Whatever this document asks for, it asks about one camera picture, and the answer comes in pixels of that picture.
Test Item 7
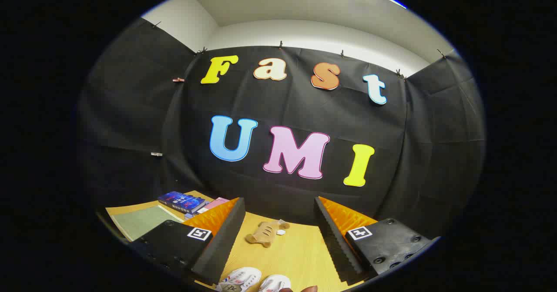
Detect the black backdrop cloth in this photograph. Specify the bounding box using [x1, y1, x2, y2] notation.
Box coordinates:
[76, 17, 486, 240]

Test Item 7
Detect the blue book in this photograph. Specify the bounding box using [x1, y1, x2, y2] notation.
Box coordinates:
[158, 191, 207, 215]

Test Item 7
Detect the green fabric storage box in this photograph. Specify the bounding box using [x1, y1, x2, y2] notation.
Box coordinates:
[109, 204, 185, 242]

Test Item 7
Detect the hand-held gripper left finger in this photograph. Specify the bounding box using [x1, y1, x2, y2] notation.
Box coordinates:
[129, 198, 246, 286]

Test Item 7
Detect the white canvas shoe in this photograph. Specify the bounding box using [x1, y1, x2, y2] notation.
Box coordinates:
[259, 275, 292, 292]
[215, 267, 262, 292]

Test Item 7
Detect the brown plush toy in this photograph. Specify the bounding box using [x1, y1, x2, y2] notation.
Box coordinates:
[245, 220, 290, 248]

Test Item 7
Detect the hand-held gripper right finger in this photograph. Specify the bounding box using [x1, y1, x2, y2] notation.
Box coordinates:
[313, 196, 441, 285]

